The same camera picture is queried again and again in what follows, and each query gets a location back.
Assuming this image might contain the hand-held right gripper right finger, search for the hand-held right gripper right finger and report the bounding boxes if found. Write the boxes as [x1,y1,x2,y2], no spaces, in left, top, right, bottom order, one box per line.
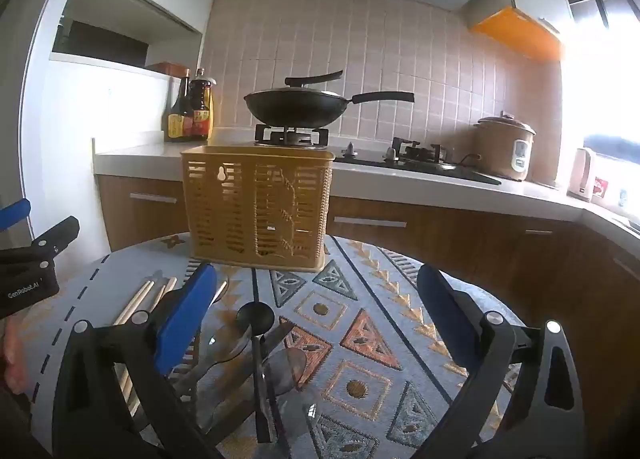
[415,264,586,459]

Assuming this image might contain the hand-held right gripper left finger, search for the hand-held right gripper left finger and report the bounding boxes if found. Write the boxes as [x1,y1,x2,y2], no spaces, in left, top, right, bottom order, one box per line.
[52,263,223,459]

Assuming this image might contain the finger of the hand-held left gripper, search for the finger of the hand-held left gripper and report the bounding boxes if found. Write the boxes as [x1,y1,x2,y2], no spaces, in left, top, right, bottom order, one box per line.
[0,199,31,232]
[30,216,81,260]

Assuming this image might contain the black spoon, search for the black spoon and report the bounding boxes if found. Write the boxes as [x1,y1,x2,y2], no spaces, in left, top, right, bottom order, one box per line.
[235,301,276,444]

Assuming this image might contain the yellow plastic utensil basket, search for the yellow plastic utensil basket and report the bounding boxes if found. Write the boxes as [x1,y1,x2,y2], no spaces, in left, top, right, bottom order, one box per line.
[180,145,335,274]

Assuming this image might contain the person's left hand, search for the person's left hand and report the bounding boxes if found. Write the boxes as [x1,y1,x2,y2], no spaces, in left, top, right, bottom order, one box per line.
[0,321,28,395]

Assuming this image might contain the blue patterned tablecloth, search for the blue patterned tablecloth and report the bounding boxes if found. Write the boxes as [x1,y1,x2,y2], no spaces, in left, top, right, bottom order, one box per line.
[20,234,531,459]

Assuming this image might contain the black gas stove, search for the black gas stove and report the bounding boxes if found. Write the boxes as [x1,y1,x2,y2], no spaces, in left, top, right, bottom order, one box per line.
[254,123,502,186]

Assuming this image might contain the brown rice cooker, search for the brown rice cooker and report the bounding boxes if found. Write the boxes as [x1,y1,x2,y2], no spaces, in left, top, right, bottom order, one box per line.
[474,111,537,182]

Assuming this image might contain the dark sauce bottle red label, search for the dark sauce bottle red label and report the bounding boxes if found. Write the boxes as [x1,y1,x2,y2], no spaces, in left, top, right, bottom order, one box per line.
[189,68,213,140]

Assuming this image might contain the yellow oil bottle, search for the yellow oil bottle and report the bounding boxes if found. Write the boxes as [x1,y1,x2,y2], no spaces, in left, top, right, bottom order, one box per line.
[205,84,216,140]

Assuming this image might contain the brown box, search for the brown box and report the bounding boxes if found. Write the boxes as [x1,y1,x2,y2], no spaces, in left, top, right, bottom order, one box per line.
[147,63,192,78]

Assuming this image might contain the black wok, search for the black wok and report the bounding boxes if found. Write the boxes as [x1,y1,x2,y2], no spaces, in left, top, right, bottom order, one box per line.
[243,89,416,130]

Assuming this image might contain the window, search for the window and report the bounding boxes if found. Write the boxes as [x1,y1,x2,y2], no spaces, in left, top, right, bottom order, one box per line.
[565,0,640,150]

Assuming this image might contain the wok lid with black handle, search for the wok lid with black handle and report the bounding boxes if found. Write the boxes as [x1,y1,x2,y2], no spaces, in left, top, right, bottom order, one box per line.
[250,70,346,100]

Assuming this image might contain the orange wall cabinet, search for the orange wall cabinet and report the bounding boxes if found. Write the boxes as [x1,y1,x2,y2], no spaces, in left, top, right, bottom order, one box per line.
[467,0,566,62]

